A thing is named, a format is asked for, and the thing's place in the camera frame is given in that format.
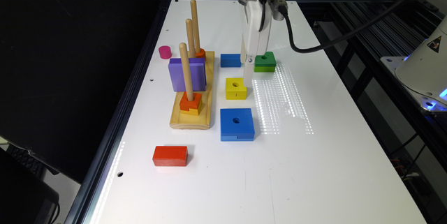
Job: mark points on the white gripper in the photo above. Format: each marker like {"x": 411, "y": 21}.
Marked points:
{"x": 256, "y": 24}

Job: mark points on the yellow block with hole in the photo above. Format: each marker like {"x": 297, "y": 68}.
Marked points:
{"x": 235, "y": 89}

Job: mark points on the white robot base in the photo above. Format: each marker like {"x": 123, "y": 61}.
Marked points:
{"x": 423, "y": 72}

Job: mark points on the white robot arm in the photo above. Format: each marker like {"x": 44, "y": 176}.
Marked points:
{"x": 276, "y": 6}

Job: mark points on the green block with hole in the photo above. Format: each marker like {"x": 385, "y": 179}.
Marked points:
{"x": 265, "y": 63}

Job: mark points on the small blue block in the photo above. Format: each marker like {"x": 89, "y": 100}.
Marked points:
{"x": 230, "y": 61}

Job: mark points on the orange block on rear peg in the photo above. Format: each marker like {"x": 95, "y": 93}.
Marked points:
{"x": 201, "y": 54}

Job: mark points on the orange block on peg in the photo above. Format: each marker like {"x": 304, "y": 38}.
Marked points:
{"x": 201, "y": 54}
{"x": 195, "y": 104}

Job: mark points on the purple square block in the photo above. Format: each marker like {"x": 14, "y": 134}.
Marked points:
{"x": 198, "y": 74}

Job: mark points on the large blue square block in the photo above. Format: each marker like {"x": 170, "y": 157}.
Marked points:
{"x": 237, "y": 124}

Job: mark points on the yellow block under orange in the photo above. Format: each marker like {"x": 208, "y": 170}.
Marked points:
{"x": 191, "y": 110}

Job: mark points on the orange block on front peg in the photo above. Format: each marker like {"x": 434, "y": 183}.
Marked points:
{"x": 195, "y": 104}

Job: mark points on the red rectangular block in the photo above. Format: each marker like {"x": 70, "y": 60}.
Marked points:
{"x": 170, "y": 156}

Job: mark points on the middle wooden peg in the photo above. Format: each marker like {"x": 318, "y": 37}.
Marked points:
{"x": 189, "y": 31}

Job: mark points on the wooden peg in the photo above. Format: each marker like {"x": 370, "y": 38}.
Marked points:
{"x": 189, "y": 31}
{"x": 196, "y": 35}
{"x": 186, "y": 71}

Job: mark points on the front wooden peg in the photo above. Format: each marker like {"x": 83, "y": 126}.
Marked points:
{"x": 186, "y": 71}

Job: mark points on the rear wooden peg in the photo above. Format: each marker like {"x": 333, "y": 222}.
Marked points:
{"x": 196, "y": 35}

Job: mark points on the pink cylinder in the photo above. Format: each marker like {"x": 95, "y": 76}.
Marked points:
{"x": 165, "y": 52}

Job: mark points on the wooden peg base board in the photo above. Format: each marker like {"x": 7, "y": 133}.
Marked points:
{"x": 180, "y": 120}

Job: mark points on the black monitor panel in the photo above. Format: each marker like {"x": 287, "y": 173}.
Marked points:
{"x": 64, "y": 67}

